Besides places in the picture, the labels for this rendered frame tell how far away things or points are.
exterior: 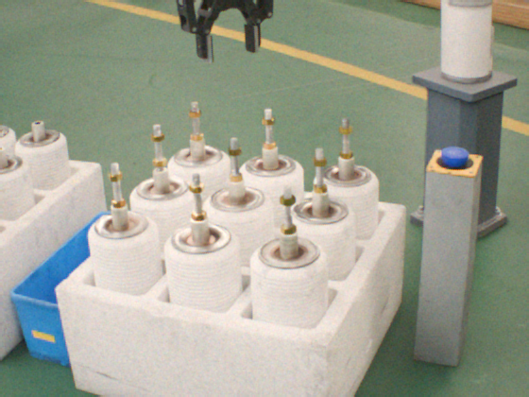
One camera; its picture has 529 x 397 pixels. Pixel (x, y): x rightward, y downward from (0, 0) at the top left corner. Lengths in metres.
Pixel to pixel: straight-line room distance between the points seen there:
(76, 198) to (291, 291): 0.56
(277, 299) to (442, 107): 0.63
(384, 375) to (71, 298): 0.47
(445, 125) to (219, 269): 0.62
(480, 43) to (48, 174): 0.79
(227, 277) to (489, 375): 0.43
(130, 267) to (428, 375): 0.46
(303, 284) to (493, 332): 0.44
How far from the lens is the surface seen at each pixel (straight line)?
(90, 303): 1.16
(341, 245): 1.15
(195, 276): 1.09
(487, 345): 1.35
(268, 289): 1.05
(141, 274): 1.16
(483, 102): 1.54
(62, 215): 1.47
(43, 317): 1.30
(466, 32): 1.52
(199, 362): 1.12
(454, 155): 1.15
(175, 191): 1.24
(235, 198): 1.20
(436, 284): 1.22
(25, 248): 1.39
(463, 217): 1.16
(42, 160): 1.48
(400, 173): 1.90
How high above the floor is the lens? 0.78
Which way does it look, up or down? 26 degrees down
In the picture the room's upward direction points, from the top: 4 degrees counter-clockwise
